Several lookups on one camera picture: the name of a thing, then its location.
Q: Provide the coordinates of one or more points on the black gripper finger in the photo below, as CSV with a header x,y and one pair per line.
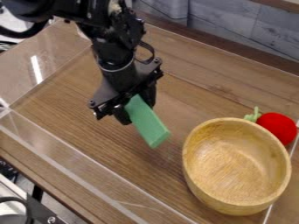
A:
x,y
122,115
149,92

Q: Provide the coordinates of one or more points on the clear acrylic enclosure wall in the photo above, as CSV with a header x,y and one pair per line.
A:
x,y
92,162

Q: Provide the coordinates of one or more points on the light brown wooden bowl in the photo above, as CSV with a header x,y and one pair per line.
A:
x,y
237,166

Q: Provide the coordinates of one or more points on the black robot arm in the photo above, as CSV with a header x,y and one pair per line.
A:
x,y
116,30

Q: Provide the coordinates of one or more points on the red plush tomato toy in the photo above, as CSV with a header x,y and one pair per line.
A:
x,y
280,124

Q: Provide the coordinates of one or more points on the green rectangular block stick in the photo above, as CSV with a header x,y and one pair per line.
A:
x,y
148,122

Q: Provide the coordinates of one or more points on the black clamp bracket with bolt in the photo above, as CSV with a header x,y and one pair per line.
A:
x,y
37,214

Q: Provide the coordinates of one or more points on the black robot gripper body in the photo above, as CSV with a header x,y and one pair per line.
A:
x,y
121,83

